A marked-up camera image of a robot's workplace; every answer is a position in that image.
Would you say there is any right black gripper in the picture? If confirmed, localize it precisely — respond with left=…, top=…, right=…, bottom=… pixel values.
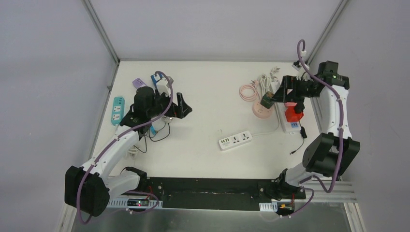
left=270, top=76, right=320, bottom=103

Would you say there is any pink round power strip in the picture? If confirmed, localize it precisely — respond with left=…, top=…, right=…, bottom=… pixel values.
left=252, top=101, right=274, bottom=119

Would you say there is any light blue plug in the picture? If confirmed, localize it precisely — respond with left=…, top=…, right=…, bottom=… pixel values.
left=149, top=126, right=157, bottom=136

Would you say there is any dark blue cube adapter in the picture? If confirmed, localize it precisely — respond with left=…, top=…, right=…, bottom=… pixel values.
left=151, top=74, right=162, bottom=90

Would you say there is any white USB power strip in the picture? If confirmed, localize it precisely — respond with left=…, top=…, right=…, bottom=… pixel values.
left=218, top=130, right=253, bottom=151

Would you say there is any green patterned cube adapter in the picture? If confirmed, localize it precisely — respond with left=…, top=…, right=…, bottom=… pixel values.
left=260, top=91, right=274, bottom=109

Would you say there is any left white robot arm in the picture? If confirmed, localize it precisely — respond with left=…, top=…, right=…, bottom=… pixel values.
left=64, top=87, right=192, bottom=217

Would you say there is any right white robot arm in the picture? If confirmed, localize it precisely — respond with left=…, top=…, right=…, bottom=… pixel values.
left=271, top=61, right=360, bottom=198

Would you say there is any red plug adapter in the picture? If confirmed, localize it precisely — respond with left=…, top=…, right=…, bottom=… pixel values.
left=285, top=106, right=304, bottom=123

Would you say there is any white long power strip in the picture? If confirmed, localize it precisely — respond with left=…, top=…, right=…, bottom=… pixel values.
left=270, top=80, right=301, bottom=134

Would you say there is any purple power strip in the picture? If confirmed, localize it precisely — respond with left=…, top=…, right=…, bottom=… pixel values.
left=132, top=78, right=147, bottom=89

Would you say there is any teal power strip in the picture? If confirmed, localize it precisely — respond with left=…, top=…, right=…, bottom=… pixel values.
left=111, top=96, right=125, bottom=126

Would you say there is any black thin cable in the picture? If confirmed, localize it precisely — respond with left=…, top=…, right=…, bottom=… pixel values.
left=132, top=121, right=171, bottom=154

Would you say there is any pink coiled cable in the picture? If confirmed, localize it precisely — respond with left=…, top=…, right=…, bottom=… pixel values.
left=239, top=80, right=260, bottom=102

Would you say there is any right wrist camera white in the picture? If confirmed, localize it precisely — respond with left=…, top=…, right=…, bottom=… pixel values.
left=292, top=49, right=310, bottom=81

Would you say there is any black cable right side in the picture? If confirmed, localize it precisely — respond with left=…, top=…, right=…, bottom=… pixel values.
left=290, top=126, right=308, bottom=156

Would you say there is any white cable bundle left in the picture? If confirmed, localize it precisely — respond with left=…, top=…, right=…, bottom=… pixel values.
left=126, top=147, right=142, bottom=159

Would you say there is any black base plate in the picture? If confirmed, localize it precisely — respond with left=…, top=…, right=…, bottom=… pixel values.
left=129, top=177, right=306, bottom=211

